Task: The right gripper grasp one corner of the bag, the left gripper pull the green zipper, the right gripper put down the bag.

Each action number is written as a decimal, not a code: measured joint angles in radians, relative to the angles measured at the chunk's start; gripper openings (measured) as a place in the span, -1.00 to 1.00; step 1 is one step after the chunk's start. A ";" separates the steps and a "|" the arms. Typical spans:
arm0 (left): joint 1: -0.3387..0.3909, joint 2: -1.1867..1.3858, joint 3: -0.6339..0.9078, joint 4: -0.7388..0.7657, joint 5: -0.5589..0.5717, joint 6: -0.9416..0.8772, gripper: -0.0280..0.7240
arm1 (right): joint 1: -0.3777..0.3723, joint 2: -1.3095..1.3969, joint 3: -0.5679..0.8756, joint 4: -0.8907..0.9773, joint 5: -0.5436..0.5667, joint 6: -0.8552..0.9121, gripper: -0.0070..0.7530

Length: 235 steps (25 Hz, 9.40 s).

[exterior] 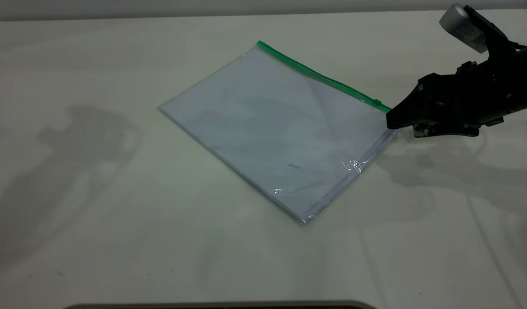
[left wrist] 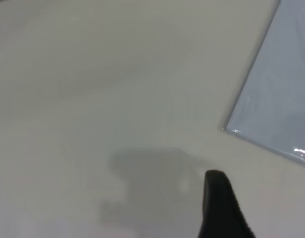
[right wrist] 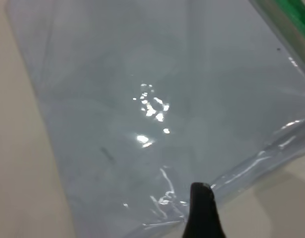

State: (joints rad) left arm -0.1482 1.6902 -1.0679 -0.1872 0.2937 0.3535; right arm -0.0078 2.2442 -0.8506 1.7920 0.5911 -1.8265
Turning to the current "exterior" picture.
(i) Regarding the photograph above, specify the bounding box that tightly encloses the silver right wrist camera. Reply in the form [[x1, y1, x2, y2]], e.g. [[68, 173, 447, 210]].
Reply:
[[439, 3, 510, 55]]

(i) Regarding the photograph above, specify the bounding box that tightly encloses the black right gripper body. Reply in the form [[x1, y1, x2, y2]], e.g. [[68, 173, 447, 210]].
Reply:
[[418, 55, 513, 128]]

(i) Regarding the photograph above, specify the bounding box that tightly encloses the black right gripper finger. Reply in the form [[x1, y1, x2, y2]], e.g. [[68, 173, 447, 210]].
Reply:
[[386, 84, 435, 130], [413, 123, 480, 138]]

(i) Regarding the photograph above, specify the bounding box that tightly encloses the clear plastic zip bag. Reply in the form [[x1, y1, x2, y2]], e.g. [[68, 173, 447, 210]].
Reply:
[[158, 40, 400, 226]]

